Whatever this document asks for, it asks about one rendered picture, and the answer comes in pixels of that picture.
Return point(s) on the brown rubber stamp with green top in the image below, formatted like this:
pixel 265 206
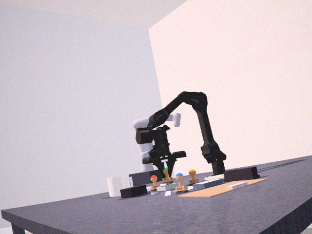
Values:
pixel 167 179

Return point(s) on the tan flat board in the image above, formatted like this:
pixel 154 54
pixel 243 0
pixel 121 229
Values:
pixel 224 188

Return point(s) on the wooden date stamp with blue knob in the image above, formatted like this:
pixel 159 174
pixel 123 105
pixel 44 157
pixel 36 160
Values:
pixel 180 189

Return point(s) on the white mug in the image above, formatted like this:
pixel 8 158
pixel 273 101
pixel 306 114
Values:
pixel 117 183

